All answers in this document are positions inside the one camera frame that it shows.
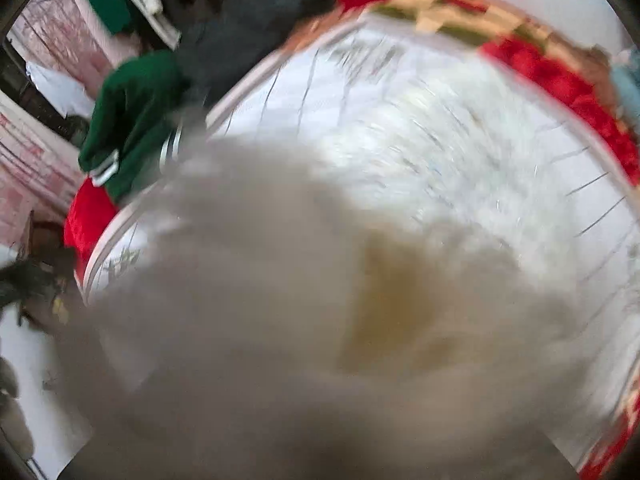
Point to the white fluffy garment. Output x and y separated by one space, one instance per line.
325 309

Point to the white grid patterned mat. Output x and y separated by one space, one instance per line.
500 135

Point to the black garment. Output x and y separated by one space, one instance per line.
214 56

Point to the green garment white stripes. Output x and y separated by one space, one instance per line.
131 122

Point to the red floral blanket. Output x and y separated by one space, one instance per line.
595 151

